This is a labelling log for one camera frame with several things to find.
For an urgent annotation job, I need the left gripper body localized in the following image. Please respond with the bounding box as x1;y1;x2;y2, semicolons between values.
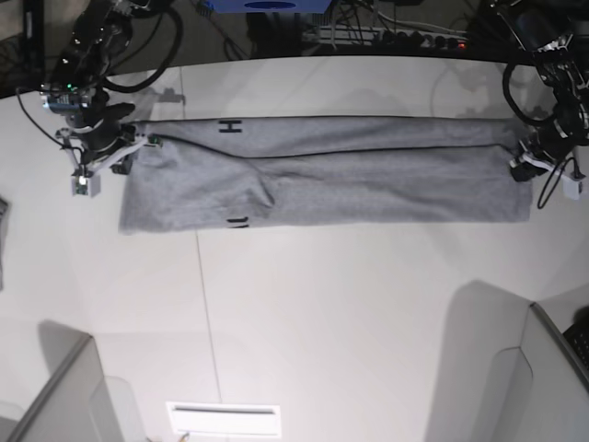
515;114;588;163

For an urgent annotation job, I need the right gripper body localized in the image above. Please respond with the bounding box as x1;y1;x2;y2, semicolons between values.
55;103;136;169

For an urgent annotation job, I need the grey T-shirt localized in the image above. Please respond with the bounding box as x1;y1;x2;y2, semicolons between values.
119;116;532;234

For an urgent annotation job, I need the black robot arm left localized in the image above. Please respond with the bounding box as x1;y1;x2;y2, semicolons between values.
491;1;588;182

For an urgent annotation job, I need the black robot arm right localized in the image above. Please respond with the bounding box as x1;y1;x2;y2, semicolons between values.
35;1;184;180

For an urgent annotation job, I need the blue box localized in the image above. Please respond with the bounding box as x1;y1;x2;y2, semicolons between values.
209;0;331;14

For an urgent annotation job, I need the black keyboard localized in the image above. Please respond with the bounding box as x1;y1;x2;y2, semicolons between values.
564;321;589;369

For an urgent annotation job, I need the grey partition panel right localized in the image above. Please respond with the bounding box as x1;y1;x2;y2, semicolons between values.
471;303;588;441

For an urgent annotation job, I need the grey partition panel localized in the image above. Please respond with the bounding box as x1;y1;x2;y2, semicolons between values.
7;333;124;442
471;303;588;441

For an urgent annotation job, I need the grey partition panel left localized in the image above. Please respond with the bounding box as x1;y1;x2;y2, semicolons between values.
7;333;124;442

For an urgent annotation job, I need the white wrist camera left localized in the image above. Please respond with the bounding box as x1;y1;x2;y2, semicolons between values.
515;153;588;201

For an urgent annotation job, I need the white cable slot plate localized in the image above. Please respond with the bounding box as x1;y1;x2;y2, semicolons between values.
166;401;283;438

